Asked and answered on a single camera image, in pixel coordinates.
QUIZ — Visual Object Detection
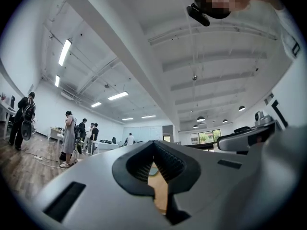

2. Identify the black backpack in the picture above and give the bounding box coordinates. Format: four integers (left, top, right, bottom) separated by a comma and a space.
21, 104, 35, 141

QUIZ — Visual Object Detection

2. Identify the ceiling air conditioner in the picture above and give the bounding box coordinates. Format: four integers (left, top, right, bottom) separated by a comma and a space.
60, 91, 75, 102

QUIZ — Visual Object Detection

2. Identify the white desk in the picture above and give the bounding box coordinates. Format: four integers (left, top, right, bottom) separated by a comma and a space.
0, 103, 17, 140

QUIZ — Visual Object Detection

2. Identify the white floor cable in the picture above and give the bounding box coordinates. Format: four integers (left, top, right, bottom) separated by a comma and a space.
23, 147, 63, 169

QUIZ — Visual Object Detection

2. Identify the black head-worn camera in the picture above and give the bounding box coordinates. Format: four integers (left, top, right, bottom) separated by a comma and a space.
186, 3, 211, 27

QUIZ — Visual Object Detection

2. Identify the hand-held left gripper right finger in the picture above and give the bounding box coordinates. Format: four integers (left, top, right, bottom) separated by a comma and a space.
153, 125, 307, 230

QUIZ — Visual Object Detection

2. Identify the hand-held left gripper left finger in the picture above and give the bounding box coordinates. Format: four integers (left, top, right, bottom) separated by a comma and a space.
33, 139, 174, 230

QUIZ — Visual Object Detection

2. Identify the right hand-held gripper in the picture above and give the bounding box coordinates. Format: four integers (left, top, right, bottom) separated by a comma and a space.
217, 92, 290, 156

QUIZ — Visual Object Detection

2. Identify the grey camera unit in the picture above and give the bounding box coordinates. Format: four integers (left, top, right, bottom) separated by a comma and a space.
253, 111, 273, 127

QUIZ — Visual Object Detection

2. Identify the window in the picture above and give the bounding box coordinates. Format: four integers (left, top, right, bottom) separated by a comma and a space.
190, 129, 222, 145

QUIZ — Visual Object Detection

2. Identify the white table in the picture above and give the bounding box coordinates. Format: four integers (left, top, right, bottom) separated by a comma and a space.
47, 126, 65, 145

